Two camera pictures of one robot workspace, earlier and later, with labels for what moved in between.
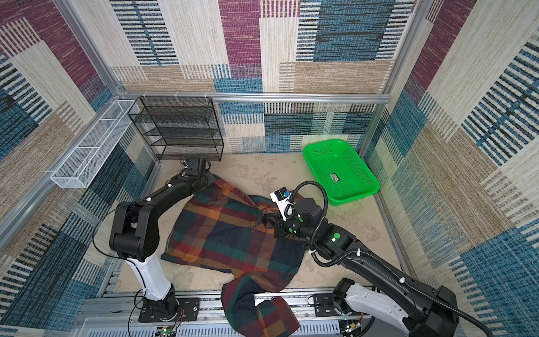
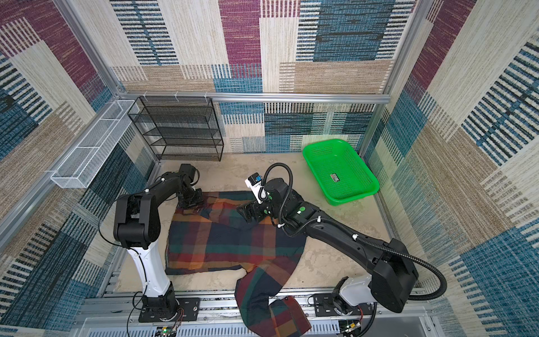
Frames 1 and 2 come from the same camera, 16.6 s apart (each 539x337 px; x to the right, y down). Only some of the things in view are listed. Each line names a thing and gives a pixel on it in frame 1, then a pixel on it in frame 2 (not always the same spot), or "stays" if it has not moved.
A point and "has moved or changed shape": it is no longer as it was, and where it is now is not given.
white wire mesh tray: (80, 168) stays
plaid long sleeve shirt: (216, 225) has moved or changed shape
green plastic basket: (341, 173) stays
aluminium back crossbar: (253, 97) stays
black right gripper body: (293, 227) to (262, 210)
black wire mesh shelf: (179, 128) stays
